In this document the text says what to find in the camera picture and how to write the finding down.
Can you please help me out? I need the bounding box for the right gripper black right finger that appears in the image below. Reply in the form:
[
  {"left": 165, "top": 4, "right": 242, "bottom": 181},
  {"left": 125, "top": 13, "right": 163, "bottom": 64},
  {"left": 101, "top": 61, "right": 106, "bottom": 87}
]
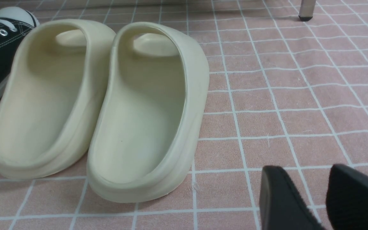
[{"left": 326, "top": 164, "right": 368, "bottom": 230}]

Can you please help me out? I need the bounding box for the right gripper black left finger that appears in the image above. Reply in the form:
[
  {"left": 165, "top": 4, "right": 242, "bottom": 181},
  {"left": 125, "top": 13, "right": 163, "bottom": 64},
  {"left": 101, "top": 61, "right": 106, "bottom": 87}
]
[{"left": 259, "top": 165, "right": 324, "bottom": 230}]

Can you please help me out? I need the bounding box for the chrome metal shoe rack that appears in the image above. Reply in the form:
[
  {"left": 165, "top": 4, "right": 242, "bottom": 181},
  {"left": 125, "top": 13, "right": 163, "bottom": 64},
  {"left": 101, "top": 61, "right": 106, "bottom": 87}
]
[{"left": 298, "top": 0, "right": 316, "bottom": 22}]

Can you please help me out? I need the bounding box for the pink checkered tablecloth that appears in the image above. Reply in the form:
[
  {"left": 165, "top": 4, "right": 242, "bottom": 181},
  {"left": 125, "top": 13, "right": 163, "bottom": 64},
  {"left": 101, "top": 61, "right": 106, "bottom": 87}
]
[{"left": 0, "top": 0, "right": 368, "bottom": 230}]

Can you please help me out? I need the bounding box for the right cream foam slide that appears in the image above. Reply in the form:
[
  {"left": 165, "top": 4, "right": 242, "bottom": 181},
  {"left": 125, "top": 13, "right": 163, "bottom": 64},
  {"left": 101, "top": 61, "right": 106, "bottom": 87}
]
[{"left": 87, "top": 22, "right": 210, "bottom": 203}]

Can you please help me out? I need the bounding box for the cream foam slide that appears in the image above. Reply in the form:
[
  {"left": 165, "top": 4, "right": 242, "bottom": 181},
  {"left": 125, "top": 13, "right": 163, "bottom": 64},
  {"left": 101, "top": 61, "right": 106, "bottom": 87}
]
[
  {"left": 0, "top": 19, "right": 116, "bottom": 180},
  {"left": 87, "top": 22, "right": 210, "bottom": 203}
]

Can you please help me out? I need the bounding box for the left cream foam slide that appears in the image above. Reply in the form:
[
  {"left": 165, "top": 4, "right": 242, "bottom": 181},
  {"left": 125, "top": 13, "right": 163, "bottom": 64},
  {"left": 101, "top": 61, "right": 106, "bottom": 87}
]
[{"left": 0, "top": 19, "right": 116, "bottom": 180}]

